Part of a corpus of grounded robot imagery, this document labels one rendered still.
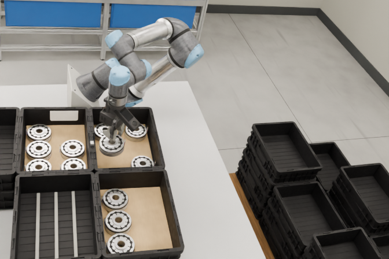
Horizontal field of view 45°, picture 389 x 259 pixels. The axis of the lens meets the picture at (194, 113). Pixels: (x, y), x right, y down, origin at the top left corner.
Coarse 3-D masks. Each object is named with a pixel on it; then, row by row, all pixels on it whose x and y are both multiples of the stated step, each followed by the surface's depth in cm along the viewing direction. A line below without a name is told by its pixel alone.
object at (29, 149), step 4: (40, 140) 207; (32, 144) 205; (36, 144) 205; (44, 144) 206; (48, 144) 206; (28, 148) 202; (32, 148) 202; (48, 148) 204; (28, 152) 200; (32, 152) 201; (44, 152) 202; (48, 152) 202; (32, 156) 199; (36, 156) 200; (40, 156) 200; (44, 156) 200
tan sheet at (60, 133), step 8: (56, 128) 218; (64, 128) 220; (72, 128) 221; (80, 128) 222; (56, 136) 215; (64, 136) 216; (72, 136) 217; (80, 136) 218; (56, 144) 211; (56, 152) 208; (48, 160) 203; (56, 160) 204; (64, 160) 205; (24, 168) 197; (56, 168) 201
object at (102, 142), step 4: (104, 136) 196; (116, 136) 198; (120, 136) 198; (100, 140) 195; (104, 140) 195; (120, 140) 197; (100, 144) 193; (104, 144) 194; (120, 144) 195; (104, 148) 192; (108, 148) 192; (112, 148) 193; (116, 148) 193; (120, 148) 193; (112, 152) 192
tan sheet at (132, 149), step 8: (96, 144) 216; (128, 144) 220; (136, 144) 221; (144, 144) 222; (96, 152) 212; (128, 152) 216; (136, 152) 217; (144, 152) 218; (104, 160) 209; (112, 160) 210; (120, 160) 211; (128, 160) 212; (152, 160) 215
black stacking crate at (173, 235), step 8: (104, 176) 192; (112, 176) 193; (120, 176) 194; (128, 176) 195; (136, 176) 196; (144, 176) 198; (152, 176) 199; (160, 176) 200; (104, 184) 195; (112, 184) 197; (120, 184) 198; (128, 184) 199; (136, 184) 200; (144, 184) 201; (152, 184) 202; (160, 184) 203; (168, 200) 189; (168, 208) 189; (168, 216) 189; (168, 224) 189; (176, 232) 178; (176, 240) 178; (160, 256) 171; (168, 256) 172; (176, 256) 174
